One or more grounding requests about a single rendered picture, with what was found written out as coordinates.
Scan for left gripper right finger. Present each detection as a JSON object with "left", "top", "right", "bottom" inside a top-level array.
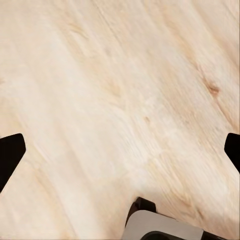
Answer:
[{"left": 224, "top": 133, "right": 240, "bottom": 173}]

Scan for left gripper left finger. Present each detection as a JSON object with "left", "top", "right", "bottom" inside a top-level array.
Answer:
[{"left": 0, "top": 133, "right": 26, "bottom": 193}]

